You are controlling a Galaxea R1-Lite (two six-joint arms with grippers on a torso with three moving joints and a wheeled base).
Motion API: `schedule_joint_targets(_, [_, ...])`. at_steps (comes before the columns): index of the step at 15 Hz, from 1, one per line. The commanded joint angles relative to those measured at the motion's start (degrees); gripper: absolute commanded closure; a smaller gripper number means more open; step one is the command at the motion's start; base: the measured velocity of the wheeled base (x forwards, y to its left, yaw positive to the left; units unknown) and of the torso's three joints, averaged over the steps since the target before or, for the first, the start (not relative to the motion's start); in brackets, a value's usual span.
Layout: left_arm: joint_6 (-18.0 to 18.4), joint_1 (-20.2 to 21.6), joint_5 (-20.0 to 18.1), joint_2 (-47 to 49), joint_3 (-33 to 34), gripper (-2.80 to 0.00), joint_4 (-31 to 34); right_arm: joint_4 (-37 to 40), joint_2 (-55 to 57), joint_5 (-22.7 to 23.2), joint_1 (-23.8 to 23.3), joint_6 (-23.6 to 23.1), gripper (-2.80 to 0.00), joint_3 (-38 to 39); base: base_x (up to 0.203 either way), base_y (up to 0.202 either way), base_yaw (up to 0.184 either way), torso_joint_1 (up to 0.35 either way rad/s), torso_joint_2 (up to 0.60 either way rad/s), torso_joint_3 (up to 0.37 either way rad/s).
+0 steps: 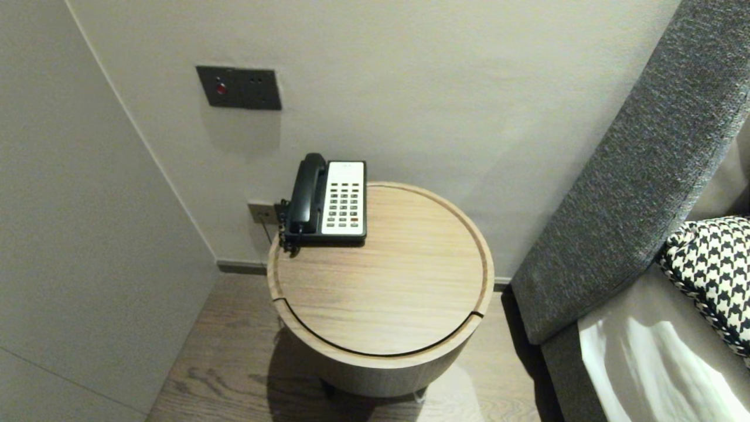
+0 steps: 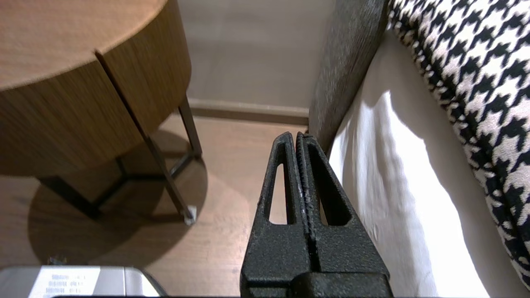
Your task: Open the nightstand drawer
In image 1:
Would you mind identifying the white black telephone base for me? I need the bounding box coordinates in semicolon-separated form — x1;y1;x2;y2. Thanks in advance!
285;160;368;247

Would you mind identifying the black white houndstooth pillow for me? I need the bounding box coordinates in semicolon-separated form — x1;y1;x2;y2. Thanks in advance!
656;216;750;358

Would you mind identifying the grey wall socket plate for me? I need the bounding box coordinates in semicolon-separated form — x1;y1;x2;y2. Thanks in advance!
248;201;279;225

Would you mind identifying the round wooden nightstand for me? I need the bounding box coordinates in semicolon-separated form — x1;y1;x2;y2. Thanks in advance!
267;182;495;399

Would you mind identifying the dark wall switch panel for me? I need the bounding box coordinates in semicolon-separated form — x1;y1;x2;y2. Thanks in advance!
196;65;282;111

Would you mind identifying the black telephone handset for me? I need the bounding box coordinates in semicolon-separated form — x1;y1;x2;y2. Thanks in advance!
287;153;328;235

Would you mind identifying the white bed sheet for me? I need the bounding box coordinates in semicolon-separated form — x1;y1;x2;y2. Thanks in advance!
577;263;750;422

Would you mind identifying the grey fabric headboard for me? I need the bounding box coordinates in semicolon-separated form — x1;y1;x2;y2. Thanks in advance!
511;0;750;345

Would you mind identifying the grey fabric bed base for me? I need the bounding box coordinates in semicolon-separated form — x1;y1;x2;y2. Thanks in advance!
539;325;604;422

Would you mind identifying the black coiled phone cord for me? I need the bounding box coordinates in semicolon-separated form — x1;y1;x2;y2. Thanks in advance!
275;199;302;257

